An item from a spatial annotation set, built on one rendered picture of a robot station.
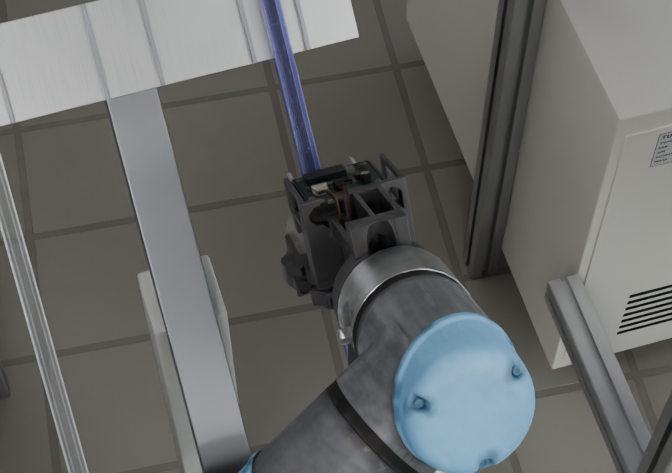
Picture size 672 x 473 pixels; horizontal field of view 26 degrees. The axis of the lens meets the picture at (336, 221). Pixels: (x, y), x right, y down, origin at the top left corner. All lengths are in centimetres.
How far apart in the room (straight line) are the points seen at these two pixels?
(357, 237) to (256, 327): 120
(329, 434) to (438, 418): 7
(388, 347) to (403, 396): 4
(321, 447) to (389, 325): 8
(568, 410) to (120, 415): 61
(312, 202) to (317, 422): 18
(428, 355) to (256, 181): 146
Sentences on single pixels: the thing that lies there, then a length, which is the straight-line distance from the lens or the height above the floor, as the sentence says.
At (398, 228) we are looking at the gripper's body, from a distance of 88.
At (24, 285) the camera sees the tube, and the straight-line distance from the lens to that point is 106.
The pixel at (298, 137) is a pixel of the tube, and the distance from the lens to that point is 107.
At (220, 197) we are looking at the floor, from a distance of 218.
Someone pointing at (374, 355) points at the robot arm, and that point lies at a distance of 79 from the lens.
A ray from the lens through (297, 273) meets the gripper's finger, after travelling 98.
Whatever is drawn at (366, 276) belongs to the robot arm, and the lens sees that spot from 85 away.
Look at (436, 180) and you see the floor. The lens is 220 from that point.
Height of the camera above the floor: 181
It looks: 57 degrees down
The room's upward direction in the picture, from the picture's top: straight up
